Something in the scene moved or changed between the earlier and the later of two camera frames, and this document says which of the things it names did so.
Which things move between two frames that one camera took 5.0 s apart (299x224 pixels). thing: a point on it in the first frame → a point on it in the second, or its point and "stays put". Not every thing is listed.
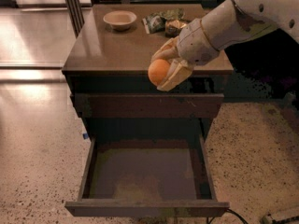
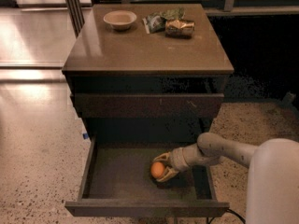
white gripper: (193, 44) → (177, 160)
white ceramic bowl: (120, 20) stays put
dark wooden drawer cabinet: (148, 155) stays put
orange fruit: (157, 71) → (157, 170)
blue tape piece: (85, 135) stays put
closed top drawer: (149, 105) stays put
